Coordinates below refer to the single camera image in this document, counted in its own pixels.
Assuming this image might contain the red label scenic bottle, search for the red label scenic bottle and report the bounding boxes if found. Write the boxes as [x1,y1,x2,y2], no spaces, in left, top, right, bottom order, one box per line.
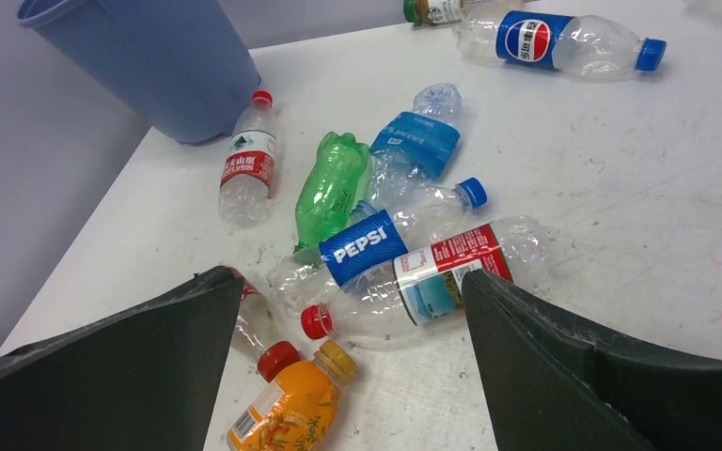
[300,216,551,340]

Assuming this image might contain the blue label crushed bottle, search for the blue label crushed bottle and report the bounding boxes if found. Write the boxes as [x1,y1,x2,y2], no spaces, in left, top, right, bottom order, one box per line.
[350,83,463,225]

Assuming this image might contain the green cap brown bottle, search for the green cap brown bottle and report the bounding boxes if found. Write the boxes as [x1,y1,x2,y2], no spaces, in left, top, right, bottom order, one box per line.
[402,0,469,25]

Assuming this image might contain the blue plastic bin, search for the blue plastic bin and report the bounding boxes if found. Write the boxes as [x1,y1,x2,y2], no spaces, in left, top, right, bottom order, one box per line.
[16,0,261,145]

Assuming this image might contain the red cap tea bottle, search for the red cap tea bottle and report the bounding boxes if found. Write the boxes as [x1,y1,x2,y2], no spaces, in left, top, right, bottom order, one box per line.
[228,267,302,382]

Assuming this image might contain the Pepsi English label bottle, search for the Pepsi English label bottle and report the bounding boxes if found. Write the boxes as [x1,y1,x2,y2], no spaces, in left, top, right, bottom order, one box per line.
[267,178,488,318]

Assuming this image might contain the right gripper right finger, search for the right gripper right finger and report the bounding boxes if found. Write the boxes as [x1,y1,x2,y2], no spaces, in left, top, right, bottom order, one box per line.
[462,270,722,450]

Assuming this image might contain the green plastic bottle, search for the green plastic bottle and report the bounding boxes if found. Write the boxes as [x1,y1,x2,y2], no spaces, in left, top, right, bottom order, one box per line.
[294,132,369,252]

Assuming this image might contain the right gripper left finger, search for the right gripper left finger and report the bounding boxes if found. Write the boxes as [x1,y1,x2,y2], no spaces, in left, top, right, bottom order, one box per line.
[0,266,243,450]

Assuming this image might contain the red label water bottle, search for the red label water bottle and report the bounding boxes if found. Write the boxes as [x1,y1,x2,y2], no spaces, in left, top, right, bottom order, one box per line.
[218,90,278,227]

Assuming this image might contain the Pepsi logo bottle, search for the Pepsi logo bottle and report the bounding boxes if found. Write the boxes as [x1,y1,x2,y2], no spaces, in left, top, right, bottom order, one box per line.
[453,1,667,82]

